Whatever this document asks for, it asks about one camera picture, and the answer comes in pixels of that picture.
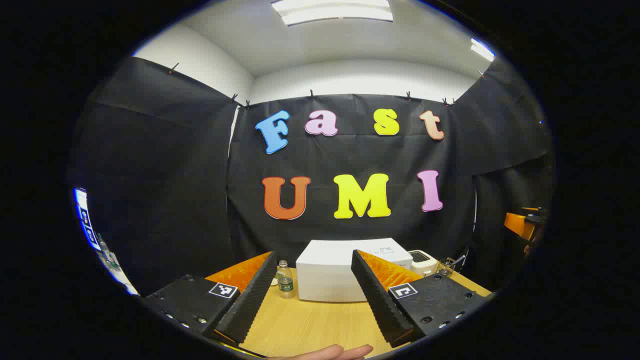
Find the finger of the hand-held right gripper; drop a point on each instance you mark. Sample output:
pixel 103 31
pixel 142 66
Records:
pixel 517 225

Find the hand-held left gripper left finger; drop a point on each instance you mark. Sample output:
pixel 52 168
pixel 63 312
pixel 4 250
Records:
pixel 250 305

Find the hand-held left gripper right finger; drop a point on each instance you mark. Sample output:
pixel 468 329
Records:
pixel 380 305

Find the white microwave oven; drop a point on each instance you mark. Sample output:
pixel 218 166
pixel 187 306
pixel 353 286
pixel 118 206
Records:
pixel 325 272

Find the white toaster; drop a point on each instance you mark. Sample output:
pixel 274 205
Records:
pixel 424 262

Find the small grey utensil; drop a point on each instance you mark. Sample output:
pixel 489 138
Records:
pixel 459 259

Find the white side table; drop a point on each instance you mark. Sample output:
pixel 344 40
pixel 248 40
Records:
pixel 125 287

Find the black backdrop cloth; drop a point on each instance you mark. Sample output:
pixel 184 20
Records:
pixel 175 175

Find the ceiling light panel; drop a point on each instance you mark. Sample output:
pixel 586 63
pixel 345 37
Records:
pixel 482 50
pixel 332 12

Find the white panel with black squares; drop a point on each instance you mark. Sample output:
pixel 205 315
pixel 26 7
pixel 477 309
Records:
pixel 85 215

